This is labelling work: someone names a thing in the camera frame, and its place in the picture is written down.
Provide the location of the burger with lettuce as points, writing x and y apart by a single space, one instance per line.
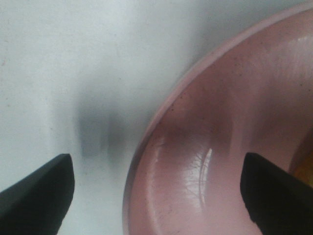
301 166

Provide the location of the pink round plate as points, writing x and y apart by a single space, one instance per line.
253 94

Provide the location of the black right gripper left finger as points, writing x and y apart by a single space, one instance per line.
37 204

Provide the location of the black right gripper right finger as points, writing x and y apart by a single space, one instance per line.
278 203

